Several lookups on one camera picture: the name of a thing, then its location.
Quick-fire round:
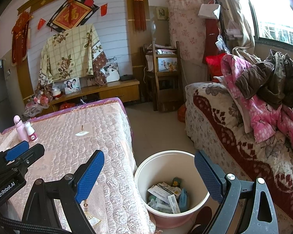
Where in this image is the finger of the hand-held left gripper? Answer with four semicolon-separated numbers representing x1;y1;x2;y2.
5;143;45;176
0;140;30;166

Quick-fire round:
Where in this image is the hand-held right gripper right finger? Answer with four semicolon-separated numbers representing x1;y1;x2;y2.
194;150;279;234

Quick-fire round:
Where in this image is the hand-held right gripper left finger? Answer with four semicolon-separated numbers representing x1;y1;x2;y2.
21;149;105;234

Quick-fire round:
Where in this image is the white barcode box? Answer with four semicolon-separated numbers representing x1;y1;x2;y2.
167;194;181;214

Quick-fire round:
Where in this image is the green white medicine box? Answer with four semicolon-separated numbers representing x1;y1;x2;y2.
148;185;172;200

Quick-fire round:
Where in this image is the white plastic bucket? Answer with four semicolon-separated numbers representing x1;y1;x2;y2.
134;151;212;229

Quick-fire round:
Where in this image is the pink thermos bottle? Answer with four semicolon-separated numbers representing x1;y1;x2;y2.
13;115;30;143

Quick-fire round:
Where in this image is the white bottle pink label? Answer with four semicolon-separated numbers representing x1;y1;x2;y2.
24;121;38;142

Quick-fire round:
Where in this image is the pink quilted bedspread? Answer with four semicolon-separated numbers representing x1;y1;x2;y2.
0;97;157;234

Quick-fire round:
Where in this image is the floral sofa cover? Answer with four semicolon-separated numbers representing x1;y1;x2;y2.
184;82;293;225

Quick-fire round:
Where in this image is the black slipper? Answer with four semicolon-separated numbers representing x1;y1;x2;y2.
188;206;213;234

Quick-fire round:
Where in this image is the clear bag of red items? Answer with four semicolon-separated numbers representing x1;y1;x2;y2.
24;95;52;117

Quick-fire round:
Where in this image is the red patterned blanket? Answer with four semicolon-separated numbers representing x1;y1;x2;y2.
193;94;293;200

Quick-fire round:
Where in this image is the red plastic bag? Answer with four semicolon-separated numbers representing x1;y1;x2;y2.
177;104;187;123

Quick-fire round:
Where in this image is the pile of clothes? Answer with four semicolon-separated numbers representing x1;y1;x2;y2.
221;54;293;152

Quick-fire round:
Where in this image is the wooden cabinet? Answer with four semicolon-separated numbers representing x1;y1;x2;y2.
23;79;140;113

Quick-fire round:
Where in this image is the wooden chair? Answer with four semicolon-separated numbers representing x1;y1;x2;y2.
140;41;183;111

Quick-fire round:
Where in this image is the wedding photo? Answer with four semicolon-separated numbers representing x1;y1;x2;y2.
104;62;120;83

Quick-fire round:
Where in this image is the floral checked cloth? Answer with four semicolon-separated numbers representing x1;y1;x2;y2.
38;24;108;95

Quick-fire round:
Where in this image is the red cushion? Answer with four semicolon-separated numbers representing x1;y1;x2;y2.
205;53;227;82

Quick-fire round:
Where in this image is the brown jacket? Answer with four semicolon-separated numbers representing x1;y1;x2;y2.
236;50;293;110

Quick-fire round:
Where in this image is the framed picture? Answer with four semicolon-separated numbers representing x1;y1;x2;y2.
157;57;178;72

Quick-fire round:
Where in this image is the dark red garment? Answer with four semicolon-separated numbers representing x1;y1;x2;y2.
205;17;221;65

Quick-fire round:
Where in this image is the floral appliance cover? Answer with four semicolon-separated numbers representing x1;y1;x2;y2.
167;0;208;66

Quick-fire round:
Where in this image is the white paper bag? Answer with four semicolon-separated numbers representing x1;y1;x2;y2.
198;1;221;20

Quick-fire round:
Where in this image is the beige curtain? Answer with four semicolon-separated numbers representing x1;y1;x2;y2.
213;0;262;64

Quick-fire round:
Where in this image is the window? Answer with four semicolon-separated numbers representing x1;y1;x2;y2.
244;0;293;51

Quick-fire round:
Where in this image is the black braided cable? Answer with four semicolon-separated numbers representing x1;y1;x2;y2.
0;212;66;233

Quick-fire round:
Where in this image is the couple photo frame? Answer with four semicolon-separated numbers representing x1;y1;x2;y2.
64;77;81;95

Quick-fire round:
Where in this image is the red hanging wall ornament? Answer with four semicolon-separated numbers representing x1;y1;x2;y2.
12;11;33;66

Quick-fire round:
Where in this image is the red diamond wall ornament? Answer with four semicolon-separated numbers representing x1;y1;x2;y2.
46;0;99;33

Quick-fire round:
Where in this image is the small wall picture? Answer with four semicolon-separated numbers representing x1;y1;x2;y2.
156;7;168;20

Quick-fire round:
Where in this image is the red knot wall ornament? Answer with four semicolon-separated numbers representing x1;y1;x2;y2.
119;0;149;32

